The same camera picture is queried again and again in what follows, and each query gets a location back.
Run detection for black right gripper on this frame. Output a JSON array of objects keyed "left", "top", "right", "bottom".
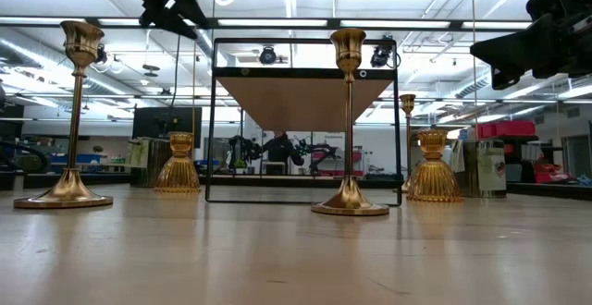
[{"left": 470, "top": 0, "right": 592, "bottom": 91}]

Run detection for tall brass candlestick holder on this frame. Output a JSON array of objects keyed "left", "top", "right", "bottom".
[
  {"left": 310, "top": 27, "right": 390, "bottom": 217},
  {"left": 12, "top": 19, "right": 115, "bottom": 211},
  {"left": 398, "top": 92, "right": 417, "bottom": 194}
]

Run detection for amber ribbed glass candle holder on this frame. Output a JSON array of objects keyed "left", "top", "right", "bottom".
[
  {"left": 154, "top": 131, "right": 203, "bottom": 194},
  {"left": 406, "top": 128, "right": 463, "bottom": 203}
]

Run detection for red storage bins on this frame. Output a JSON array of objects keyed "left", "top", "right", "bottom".
[{"left": 475, "top": 119, "right": 537, "bottom": 140}]

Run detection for black monitor screen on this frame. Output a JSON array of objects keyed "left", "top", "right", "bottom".
[{"left": 132, "top": 106, "right": 204, "bottom": 149}]

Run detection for person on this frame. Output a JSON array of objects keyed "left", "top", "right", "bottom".
[{"left": 262, "top": 130, "right": 306, "bottom": 177}]

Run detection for wooden shelf riser black frame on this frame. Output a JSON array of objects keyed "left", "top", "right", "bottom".
[{"left": 204, "top": 36, "right": 403, "bottom": 208}]

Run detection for black overhead rig frame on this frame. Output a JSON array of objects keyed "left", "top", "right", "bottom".
[{"left": 0, "top": 16, "right": 533, "bottom": 31}]

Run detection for black table rail frame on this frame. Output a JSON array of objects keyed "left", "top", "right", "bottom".
[{"left": 0, "top": 170, "right": 592, "bottom": 201}]

